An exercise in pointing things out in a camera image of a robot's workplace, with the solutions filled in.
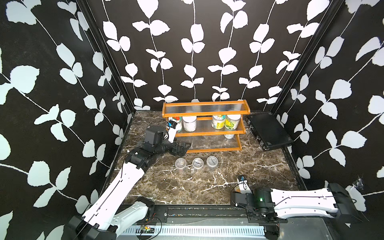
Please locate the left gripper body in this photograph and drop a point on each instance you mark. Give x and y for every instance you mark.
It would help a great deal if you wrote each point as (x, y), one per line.
(175, 151)

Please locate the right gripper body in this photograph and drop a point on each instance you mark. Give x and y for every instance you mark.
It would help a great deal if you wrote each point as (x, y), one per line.
(251, 194)

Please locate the small seed jar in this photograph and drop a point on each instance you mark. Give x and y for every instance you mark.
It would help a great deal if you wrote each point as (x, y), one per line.
(180, 164)
(198, 164)
(212, 162)

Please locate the white large jar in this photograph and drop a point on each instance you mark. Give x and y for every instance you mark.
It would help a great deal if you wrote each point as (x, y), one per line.
(190, 123)

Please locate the red label large jar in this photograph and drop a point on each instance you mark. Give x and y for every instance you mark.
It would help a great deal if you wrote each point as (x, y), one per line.
(179, 122)

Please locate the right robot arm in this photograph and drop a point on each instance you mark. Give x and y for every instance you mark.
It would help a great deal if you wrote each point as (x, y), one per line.
(273, 206)

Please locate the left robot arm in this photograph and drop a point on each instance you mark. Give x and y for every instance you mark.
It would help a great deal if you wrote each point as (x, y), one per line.
(102, 221)

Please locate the yellow green label jar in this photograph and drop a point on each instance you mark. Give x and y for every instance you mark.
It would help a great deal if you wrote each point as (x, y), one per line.
(218, 121)

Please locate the small jar behind shelf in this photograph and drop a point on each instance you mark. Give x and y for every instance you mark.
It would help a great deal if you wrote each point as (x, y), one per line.
(229, 136)

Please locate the orange wooden shelf rack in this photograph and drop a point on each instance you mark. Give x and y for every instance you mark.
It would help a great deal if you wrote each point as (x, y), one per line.
(205, 138)

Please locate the green label large jar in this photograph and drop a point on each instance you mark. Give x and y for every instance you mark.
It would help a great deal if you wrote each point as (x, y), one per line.
(232, 121)

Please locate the black flat case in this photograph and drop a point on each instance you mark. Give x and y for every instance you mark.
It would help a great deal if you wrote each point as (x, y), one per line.
(268, 131)

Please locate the small circuit board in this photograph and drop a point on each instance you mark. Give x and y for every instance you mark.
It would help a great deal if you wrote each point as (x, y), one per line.
(147, 230)

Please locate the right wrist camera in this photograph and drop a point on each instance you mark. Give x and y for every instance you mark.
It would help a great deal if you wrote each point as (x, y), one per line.
(242, 186)

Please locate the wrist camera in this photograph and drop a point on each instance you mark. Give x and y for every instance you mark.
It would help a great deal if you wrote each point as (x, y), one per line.
(242, 186)
(172, 125)

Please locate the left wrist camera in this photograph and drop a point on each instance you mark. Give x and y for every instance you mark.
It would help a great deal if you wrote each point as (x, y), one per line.
(172, 125)

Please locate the black front rail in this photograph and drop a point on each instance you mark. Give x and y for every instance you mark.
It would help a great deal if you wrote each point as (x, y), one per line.
(171, 213)

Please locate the white slotted cable duct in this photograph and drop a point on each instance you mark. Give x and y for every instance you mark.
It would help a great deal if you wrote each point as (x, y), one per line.
(200, 231)

